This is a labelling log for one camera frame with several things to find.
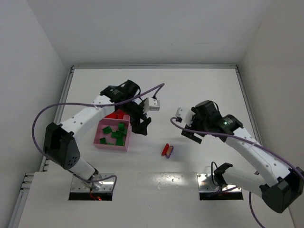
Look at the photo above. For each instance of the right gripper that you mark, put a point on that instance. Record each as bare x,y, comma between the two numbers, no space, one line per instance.
193,131

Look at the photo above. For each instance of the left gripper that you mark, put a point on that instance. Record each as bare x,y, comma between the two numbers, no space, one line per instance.
139,119

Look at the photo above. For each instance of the green square lego brick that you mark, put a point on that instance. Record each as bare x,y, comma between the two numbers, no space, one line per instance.
121,127

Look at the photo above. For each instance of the green lego plate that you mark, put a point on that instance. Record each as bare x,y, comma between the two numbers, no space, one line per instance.
118,134

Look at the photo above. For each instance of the red lego brick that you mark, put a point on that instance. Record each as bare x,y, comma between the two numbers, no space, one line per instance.
120,115

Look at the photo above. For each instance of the red purple lego stack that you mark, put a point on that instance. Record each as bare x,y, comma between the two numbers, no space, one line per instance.
167,151

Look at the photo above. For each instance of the green two-stud lego brick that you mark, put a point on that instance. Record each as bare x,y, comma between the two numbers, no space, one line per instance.
102,141

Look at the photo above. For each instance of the red flower lego piece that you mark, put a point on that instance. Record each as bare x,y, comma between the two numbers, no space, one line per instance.
112,116

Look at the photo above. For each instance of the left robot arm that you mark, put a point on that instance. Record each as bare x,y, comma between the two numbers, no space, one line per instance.
60,144

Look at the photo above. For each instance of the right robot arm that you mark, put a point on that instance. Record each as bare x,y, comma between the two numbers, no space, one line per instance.
276,183

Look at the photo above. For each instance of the small pink bin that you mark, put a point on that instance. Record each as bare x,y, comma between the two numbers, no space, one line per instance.
119,111

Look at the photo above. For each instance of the large pink bin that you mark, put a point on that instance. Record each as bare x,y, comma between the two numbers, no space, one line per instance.
113,123

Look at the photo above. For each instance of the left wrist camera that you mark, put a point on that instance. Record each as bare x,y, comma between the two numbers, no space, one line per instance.
151,104

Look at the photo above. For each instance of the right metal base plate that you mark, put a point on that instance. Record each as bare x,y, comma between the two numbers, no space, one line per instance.
206,185

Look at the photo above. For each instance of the metal base plate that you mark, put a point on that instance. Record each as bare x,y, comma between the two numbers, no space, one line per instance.
206,185
106,184

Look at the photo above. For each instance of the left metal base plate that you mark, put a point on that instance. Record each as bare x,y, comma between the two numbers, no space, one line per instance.
106,184

